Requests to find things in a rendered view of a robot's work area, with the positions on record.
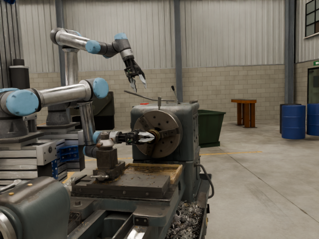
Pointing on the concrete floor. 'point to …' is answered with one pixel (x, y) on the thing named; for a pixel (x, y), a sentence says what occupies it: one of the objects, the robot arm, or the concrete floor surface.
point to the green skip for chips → (209, 127)
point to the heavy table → (250, 105)
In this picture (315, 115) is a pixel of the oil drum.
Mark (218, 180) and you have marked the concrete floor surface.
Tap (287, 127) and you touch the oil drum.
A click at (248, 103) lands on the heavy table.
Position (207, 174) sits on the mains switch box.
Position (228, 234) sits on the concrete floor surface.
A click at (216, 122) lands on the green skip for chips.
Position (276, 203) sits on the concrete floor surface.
